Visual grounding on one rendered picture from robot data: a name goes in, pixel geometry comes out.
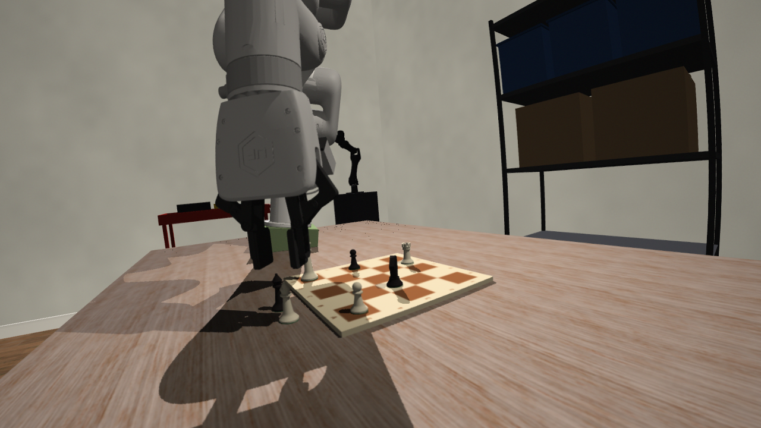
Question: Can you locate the white bishop chess piece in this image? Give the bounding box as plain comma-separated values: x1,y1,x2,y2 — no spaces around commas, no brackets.
279,281,299,324

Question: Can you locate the wooden chessboard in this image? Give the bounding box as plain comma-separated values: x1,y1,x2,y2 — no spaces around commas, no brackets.
284,253,493,338

